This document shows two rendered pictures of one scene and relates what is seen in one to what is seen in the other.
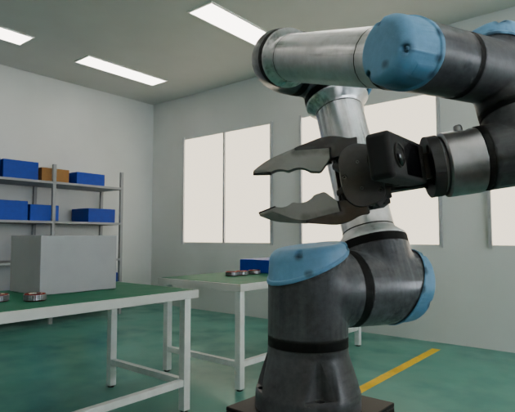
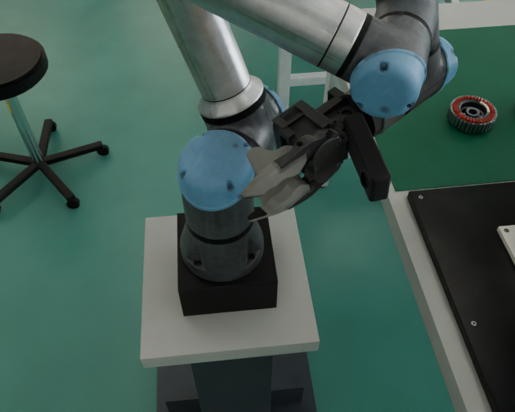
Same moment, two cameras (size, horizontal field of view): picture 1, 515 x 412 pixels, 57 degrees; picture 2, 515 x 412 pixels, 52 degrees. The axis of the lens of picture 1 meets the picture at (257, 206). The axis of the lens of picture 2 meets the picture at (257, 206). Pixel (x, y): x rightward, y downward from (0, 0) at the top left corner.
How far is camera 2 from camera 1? 68 cm
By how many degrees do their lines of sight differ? 67
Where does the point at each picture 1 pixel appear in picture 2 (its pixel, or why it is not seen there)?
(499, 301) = not seen: outside the picture
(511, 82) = not seen: hidden behind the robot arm
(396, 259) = (268, 120)
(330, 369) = (253, 235)
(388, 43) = (393, 96)
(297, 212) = (282, 208)
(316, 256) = (244, 180)
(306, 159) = (290, 170)
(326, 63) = (270, 36)
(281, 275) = (215, 204)
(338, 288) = not seen: hidden behind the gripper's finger
